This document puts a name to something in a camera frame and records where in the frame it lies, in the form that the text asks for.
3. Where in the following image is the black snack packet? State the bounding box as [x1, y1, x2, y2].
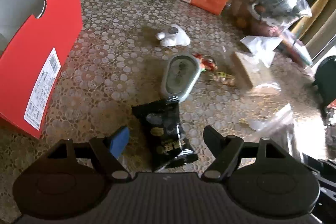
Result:
[131, 96, 198, 172]

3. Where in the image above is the white paper bag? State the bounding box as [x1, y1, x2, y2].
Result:
[240, 36, 282, 68]

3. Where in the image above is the colourful candy wrapper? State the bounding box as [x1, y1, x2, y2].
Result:
[192, 52, 237, 87]

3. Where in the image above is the oval grey lidded container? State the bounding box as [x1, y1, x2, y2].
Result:
[161, 53, 201, 102]

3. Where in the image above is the small white figurine toy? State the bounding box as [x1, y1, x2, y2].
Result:
[155, 24, 191, 47]

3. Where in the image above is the red and white shoe box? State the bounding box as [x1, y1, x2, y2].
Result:
[1, 0, 83, 139]

